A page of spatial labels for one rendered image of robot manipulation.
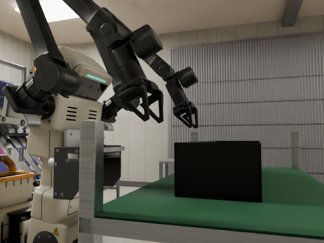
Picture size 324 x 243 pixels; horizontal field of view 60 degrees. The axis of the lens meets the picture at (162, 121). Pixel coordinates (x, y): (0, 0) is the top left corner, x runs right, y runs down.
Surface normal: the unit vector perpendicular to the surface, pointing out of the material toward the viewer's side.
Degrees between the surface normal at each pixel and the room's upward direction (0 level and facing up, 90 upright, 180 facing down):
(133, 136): 90
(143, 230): 90
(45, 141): 90
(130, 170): 90
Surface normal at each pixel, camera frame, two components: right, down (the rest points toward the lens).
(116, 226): -0.30, -0.06
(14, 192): 0.94, 0.02
